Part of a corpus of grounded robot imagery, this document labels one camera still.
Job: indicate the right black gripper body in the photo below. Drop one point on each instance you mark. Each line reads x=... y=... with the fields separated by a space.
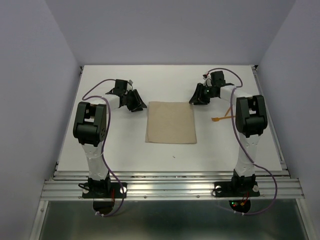
x=208 y=92

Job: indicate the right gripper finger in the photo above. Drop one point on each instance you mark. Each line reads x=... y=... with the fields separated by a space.
x=197 y=97
x=203 y=101

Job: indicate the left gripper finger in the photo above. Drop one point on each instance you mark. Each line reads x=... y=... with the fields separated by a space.
x=135 y=108
x=139 y=102

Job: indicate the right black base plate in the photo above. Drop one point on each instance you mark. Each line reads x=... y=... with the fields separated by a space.
x=226 y=189

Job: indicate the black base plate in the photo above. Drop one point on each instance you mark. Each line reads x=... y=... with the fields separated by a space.
x=99 y=192
x=226 y=189

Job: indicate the aluminium mounting rail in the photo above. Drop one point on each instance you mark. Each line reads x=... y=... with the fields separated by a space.
x=153 y=186

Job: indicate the left aluminium frame post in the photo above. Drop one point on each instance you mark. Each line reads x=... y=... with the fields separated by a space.
x=39 y=220

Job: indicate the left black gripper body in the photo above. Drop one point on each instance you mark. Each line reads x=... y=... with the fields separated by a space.
x=130 y=98

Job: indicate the beige cloth napkin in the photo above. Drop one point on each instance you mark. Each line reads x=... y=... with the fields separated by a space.
x=170 y=123

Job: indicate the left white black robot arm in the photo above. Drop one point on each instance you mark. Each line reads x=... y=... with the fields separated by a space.
x=91 y=127

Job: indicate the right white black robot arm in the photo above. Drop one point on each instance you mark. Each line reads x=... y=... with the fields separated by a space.
x=249 y=120

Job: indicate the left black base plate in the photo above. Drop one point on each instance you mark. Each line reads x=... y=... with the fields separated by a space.
x=99 y=192

